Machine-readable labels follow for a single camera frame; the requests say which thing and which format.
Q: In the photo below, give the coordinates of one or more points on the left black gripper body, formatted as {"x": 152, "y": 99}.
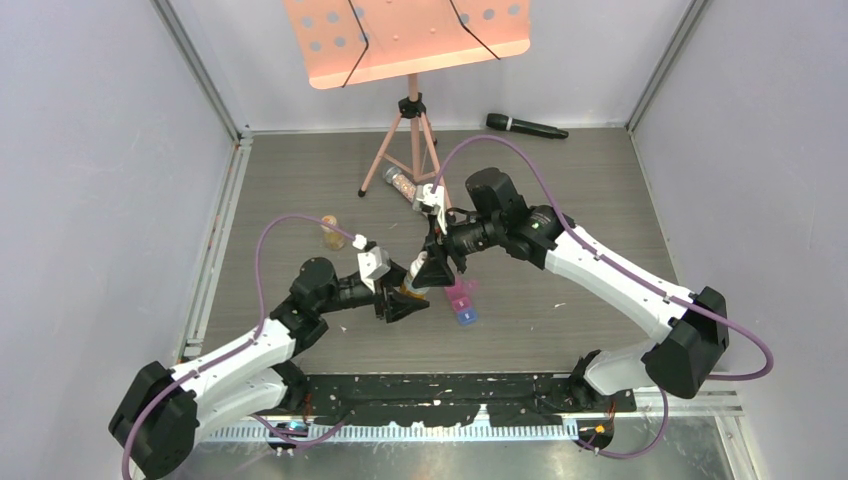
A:
{"x": 385, "y": 285}

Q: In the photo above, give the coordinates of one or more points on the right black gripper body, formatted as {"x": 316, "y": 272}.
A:
{"x": 469, "y": 236}

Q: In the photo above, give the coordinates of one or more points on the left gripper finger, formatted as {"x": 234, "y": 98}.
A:
{"x": 399, "y": 306}
{"x": 397, "y": 274}

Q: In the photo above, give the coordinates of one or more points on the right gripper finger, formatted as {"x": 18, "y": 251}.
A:
{"x": 436, "y": 271}
{"x": 459, "y": 261}

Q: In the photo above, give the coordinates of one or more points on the white vitamin pill bottle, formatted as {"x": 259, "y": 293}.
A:
{"x": 407, "y": 287}

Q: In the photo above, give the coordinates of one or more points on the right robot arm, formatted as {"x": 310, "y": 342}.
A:
{"x": 684, "y": 344}

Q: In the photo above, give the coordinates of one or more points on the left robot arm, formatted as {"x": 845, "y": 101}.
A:
{"x": 166, "y": 412}

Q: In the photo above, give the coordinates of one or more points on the pink blue weekly pill organizer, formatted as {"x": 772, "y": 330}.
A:
{"x": 460, "y": 297}

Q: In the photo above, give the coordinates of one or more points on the small amber pill bottle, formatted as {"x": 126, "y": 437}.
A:
{"x": 333, "y": 239}

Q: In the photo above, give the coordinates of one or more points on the black microphone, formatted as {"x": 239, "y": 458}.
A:
{"x": 502, "y": 122}

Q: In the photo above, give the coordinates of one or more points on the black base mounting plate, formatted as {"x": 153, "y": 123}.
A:
{"x": 446, "y": 400}

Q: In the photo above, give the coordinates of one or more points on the pink music stand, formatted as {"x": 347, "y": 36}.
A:
{"x": 347, "y": 43}

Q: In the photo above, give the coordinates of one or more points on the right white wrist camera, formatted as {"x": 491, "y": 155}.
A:
{"x": 429, "y": 199}

